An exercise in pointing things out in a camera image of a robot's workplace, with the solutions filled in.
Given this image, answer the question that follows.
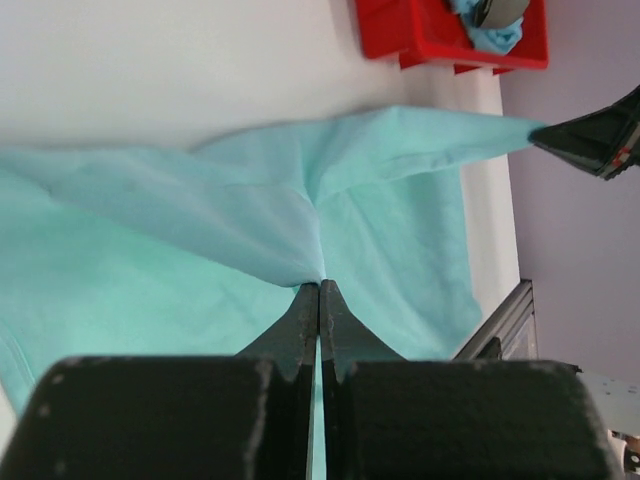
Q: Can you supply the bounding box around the blue t shirt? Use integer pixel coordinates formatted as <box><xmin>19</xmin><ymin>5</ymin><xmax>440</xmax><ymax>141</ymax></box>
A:
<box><xmin>448</xmin><ymin>0</ymin><xmax>524</xmax><ymax>55</ymax></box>

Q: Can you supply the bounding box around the mint green t shirt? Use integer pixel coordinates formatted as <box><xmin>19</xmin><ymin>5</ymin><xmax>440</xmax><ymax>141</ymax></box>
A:
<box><xmin>0</xmin><ymin>104</ymin><xmax>549</xmax><ymax>480</ymax></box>

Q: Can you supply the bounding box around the aluminium front rail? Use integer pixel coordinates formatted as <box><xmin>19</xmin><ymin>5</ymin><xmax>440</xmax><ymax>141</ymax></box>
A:
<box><xmin>454</xmin><ymin>280</ymin><xmax>538</xmax><ymax>360</ymax></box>

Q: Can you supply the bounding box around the red plastic bin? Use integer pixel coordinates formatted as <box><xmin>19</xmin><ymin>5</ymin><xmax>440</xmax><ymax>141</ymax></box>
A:
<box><xmin>355</xmin><ymin>1</ymin><xmax>549</xmax><ymax>75</ymax></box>

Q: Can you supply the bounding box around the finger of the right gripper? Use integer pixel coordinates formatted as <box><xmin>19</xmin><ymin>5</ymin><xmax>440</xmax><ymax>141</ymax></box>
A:
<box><xmin>529</xmin><ymin>89</ymin><xmax>639</xmax><ymax>181</ymax></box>

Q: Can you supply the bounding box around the grey t shirt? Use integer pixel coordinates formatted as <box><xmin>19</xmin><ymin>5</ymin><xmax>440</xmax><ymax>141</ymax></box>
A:
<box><xmin>471</xmin><ymin>0</ymin><xmax>530</xmax><ymax>29</ymax></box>

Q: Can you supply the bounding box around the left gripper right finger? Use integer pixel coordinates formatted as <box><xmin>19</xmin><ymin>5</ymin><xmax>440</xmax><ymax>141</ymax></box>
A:
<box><xmin>319</xmin><ymin>280</ymin><xmax>623</xmax><ymax>479</ymax></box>

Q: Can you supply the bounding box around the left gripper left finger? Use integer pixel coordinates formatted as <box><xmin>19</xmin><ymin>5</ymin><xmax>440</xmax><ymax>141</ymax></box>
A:
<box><xmin>1</xmin><ymin>284</ymin><xmax>320</xmax><ymax>479</ymax></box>

